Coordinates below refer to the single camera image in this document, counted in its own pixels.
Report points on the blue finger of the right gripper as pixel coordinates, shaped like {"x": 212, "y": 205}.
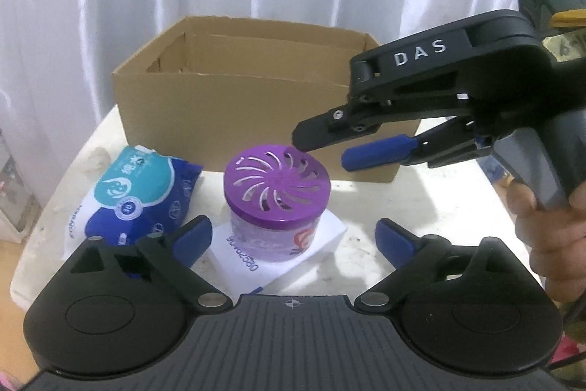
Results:
{"x": 341, "y": 124}
{"x": 451, "y": 142}

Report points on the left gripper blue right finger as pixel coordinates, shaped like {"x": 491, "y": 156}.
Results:
{"x": 416, "y": 261}

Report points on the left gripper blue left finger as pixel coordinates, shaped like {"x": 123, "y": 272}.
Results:
{"x": 170, "y": 257}

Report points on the white carton box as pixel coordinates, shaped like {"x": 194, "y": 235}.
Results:
{"x": 251, "y": 260}

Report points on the blue wet wipes pack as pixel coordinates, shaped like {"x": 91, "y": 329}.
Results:
{"x": 141, "y": 192}

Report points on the purple air freshener jar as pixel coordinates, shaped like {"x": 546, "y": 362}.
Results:
{"x": 276, "y": 187}

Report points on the person's right hand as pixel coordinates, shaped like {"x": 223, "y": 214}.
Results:
{"x": 556, "y": 239}

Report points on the brown cardboard box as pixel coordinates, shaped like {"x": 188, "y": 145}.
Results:
{"x": 211, "y": 87}

